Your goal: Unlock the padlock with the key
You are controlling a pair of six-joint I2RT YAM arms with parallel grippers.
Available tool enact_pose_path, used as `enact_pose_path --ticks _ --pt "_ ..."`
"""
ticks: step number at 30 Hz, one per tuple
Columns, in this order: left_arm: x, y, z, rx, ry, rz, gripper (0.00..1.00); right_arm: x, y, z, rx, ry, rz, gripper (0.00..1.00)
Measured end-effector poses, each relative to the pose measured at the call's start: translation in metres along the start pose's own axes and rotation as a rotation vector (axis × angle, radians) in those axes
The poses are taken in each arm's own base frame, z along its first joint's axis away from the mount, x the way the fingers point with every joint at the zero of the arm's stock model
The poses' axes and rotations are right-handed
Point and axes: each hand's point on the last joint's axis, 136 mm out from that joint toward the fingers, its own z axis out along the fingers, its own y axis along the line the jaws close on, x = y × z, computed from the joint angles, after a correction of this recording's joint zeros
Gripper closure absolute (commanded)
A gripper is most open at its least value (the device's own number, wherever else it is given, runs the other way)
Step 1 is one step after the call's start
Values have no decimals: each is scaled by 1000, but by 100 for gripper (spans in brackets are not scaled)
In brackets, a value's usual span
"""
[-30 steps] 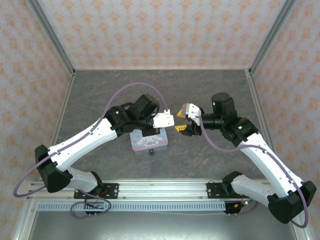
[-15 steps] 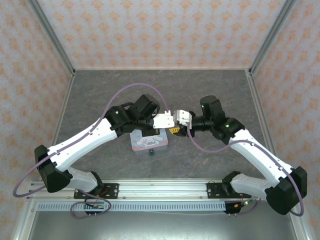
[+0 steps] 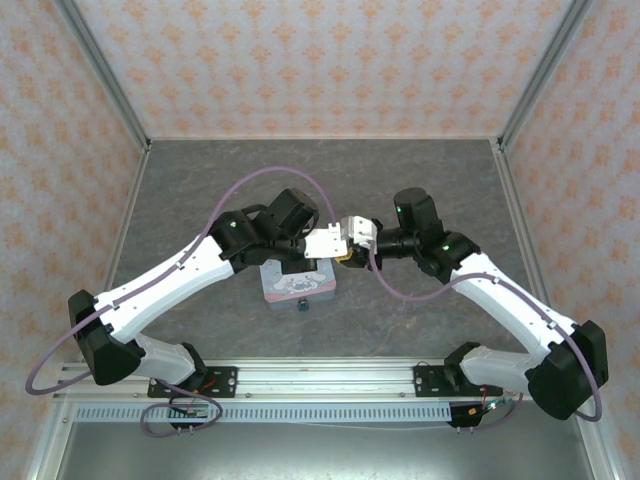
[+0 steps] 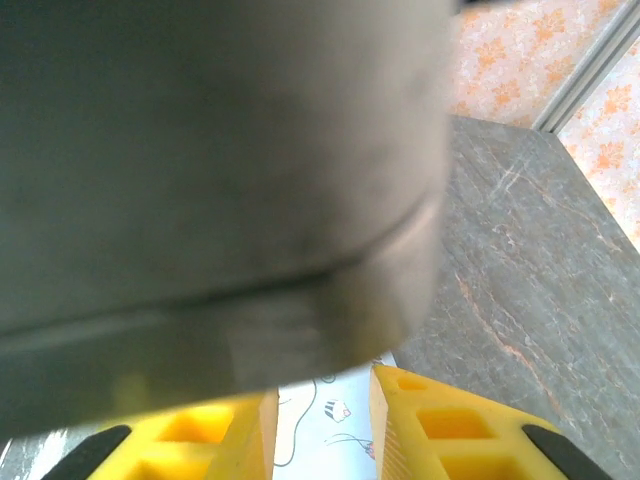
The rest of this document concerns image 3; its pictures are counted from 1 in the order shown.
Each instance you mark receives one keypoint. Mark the cartoon dog tin box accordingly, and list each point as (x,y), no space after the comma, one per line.
(300,285)

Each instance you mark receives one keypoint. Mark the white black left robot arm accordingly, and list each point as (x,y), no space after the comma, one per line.
(165,280)

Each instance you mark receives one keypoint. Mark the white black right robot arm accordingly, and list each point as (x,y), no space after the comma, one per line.
(510,305)

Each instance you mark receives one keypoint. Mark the left base circuit board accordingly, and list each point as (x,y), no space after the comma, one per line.
(192,411)

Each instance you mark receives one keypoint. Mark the base circuit board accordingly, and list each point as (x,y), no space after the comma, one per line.
(487,406)
(192,411)

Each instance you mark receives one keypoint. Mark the right base circuit board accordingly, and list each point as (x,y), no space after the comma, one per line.
(487,406)

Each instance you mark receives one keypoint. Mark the grey metal shelf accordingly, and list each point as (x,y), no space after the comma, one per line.
(325,455)

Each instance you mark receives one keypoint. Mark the aluminium floor edge rail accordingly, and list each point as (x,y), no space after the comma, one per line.
(117,250)
(520,225)

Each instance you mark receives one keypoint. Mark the aluminium back edge rail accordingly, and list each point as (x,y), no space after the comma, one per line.
(325,138)

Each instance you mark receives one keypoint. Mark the aluminium mounting rail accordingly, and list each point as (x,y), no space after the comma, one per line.
(325,380)

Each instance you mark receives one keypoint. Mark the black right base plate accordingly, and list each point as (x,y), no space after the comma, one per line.
(425,382)

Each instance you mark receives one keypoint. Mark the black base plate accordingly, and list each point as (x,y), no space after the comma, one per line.
(225,382)
(425,382)

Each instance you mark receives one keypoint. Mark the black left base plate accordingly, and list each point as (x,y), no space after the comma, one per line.
(225,382)

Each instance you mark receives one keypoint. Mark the aluminium frame post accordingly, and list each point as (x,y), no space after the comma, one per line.
(50,450)
(107,75)
(542,75)
(600,450)

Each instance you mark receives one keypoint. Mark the aluminium lower frame post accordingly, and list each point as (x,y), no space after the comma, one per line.
(600,450)
(50,450)

